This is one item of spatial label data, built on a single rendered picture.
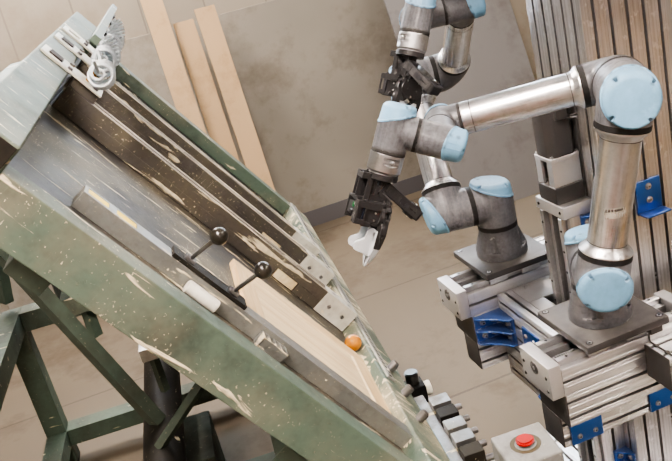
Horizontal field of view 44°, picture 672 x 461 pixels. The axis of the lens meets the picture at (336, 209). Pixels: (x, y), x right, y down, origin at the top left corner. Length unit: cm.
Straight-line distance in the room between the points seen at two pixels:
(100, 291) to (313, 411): 47
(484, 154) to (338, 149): 104
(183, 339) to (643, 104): 99
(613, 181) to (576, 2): 48
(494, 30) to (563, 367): 399
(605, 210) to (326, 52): 415
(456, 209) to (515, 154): 335
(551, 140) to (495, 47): 364
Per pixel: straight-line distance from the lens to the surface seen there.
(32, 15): 557
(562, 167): 222
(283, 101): 578
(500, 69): 579
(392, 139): 177
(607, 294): 190
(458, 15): 222
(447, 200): 241
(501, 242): 247
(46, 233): 149
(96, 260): 150
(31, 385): 402
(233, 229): 243
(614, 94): 175
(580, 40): 211
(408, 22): 210
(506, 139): 573
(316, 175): 594
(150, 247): 176
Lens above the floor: 210
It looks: 20 degrees down
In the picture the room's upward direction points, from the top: 14 degrees counter-clockwise
